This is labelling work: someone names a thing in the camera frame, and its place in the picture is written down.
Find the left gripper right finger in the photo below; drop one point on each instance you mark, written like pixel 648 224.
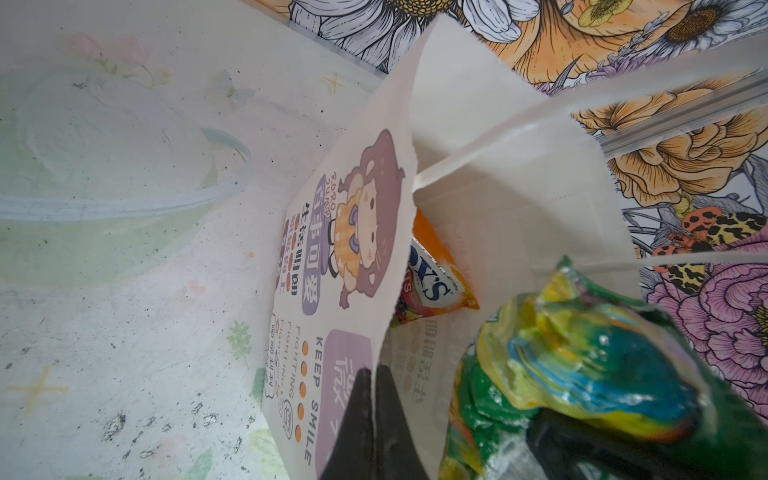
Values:
pixel 396 457

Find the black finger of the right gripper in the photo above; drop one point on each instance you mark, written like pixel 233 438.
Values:
pixel 562 445

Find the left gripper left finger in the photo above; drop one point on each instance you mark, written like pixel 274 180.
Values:
pixel 352 457

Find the green snack packet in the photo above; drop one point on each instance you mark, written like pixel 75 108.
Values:
pixel 613 362

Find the Fox's candy packet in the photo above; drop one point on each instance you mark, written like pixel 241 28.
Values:
pixel 433 285

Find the white printed paper bag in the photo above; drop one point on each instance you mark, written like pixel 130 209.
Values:
pixel 511 182

